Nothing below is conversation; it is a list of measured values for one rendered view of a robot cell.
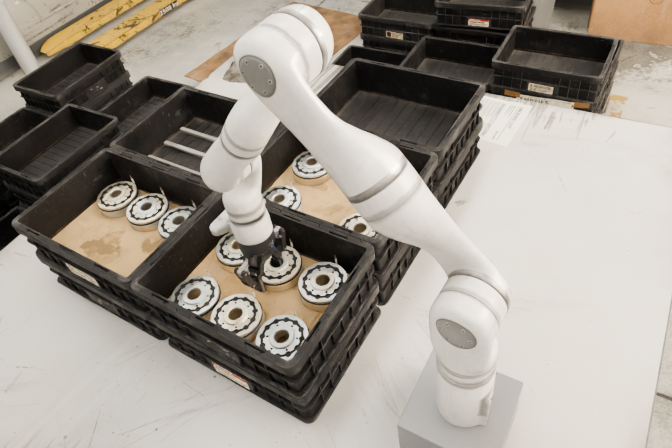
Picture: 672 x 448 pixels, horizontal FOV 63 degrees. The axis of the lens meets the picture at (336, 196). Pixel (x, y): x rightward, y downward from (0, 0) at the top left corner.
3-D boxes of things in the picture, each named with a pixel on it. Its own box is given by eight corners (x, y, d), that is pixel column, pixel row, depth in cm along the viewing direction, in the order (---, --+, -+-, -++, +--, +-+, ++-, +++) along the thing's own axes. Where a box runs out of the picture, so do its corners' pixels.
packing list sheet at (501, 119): (534, 103, 170) (534, 102, 170) (511, 148, 156) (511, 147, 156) (434, 84, 184) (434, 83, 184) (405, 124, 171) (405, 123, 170)
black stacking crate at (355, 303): (380, 283, 115) (376, 248, 107) (303, 404, 98) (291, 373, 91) (236, 225, 133) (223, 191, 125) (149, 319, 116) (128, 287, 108)
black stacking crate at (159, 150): (302, 150, 150) (295, 116, 142) (235, 223, 133) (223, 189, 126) (196, 118, 168) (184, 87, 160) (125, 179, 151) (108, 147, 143)
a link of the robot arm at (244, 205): (251, 188, 106) (220, 217, 101) (230, 124, 95) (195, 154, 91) (279, 199, 103) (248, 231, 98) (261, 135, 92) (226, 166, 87)
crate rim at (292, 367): (378, 253, 109) (377, 245, 107) (294, 379, 92) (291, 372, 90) (225, 196, 127) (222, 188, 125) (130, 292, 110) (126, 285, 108)
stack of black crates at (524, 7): (531, 67, 282) (544, -22, 250) (512, 103, 262) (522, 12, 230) (452, 54, 300) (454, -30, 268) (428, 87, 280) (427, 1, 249)
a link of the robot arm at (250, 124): (242, 100, 88) (206, 130, 83) (296, -19, 66) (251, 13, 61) (285, 139, 88) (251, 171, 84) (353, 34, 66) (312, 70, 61)
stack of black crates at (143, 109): (170, 132, 281) (145, 74, 258) (215, 145, 268) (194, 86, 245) (113, 182, 258) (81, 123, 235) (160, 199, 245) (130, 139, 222)
